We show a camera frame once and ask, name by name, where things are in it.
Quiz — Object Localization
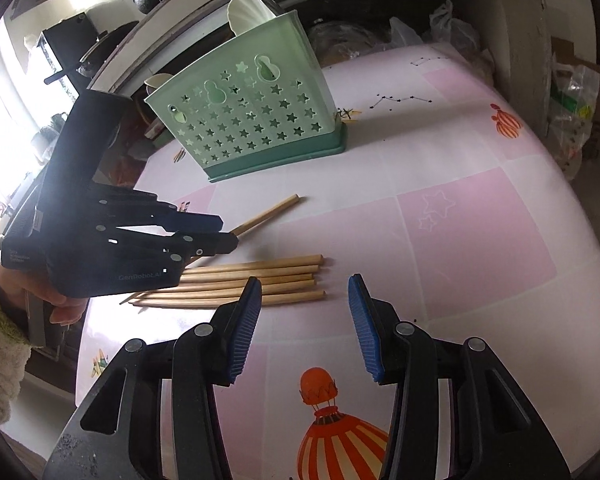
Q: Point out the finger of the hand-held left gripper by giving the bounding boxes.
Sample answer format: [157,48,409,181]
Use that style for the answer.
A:
[105,231,239,264]
[97,187,226,234]

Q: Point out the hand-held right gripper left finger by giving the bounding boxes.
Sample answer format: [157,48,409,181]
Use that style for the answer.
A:
[42,276,263,480]

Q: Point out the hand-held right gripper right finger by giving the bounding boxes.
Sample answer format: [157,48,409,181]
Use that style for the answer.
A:
[347,274,581,480]

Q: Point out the bundle of wooden chopsticks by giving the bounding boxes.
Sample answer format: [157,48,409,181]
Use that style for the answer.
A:
[120,254,327,310]

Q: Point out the wooden chopstick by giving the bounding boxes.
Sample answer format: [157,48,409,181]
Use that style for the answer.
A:
[228,193,301,237]

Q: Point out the green star-holed utensil holder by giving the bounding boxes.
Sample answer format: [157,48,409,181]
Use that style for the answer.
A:
[145,10,348,183]

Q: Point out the white soup spoon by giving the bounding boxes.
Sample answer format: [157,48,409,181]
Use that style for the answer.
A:
[145,74,174,94]

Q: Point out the round white rice spoon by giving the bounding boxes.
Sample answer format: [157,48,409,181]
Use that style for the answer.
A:
[228,0,281,37]

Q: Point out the person's left hand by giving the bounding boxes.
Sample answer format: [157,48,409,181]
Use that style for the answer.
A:
[0,262,87,333]

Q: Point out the window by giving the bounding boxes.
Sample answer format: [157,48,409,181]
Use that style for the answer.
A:
[0,35,36,211]

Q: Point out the pink printed tablecloth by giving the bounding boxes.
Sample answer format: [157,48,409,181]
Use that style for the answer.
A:
[72,42,600,480]

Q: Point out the black wok with lid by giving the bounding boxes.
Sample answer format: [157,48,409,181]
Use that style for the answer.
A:
[44,30,140,86]

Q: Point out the black countertop appliance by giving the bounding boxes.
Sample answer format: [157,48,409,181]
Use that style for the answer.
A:
[39,12,106,56]

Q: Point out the concrete kitchen counter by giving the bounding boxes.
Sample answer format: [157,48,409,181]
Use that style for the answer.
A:
[87,0,586,111]

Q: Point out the plastic bag of greens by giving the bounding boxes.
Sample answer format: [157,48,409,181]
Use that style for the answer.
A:
[547,52,600,181]

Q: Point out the white plastic bag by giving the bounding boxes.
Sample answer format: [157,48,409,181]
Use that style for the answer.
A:
[389,0,496,86]

